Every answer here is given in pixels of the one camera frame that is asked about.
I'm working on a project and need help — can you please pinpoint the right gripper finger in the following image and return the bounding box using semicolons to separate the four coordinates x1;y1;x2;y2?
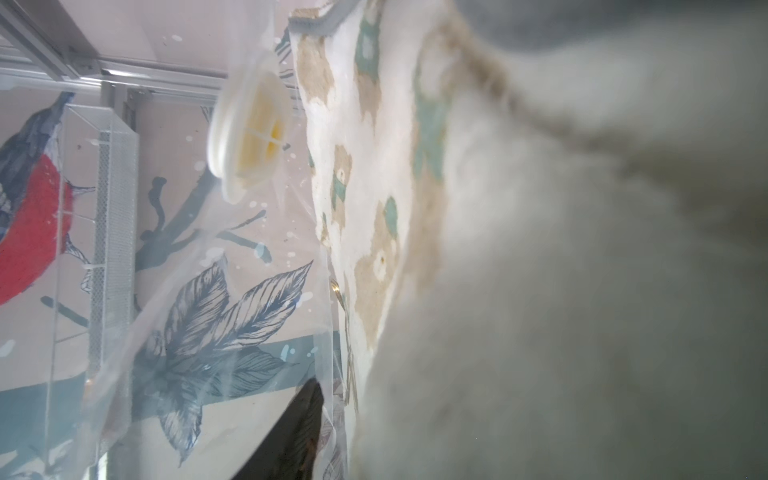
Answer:
233;378;324;480

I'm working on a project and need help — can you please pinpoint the clear plastic vacuum bag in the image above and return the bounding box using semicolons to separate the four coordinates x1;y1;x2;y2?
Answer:
35;0;361;480

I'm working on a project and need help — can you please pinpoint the white bear print blanket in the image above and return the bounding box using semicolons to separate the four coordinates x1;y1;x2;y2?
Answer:
289;1;767;479

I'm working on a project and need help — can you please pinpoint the white mesh wall basket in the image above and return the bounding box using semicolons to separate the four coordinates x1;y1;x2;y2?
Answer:
28;104;139;479

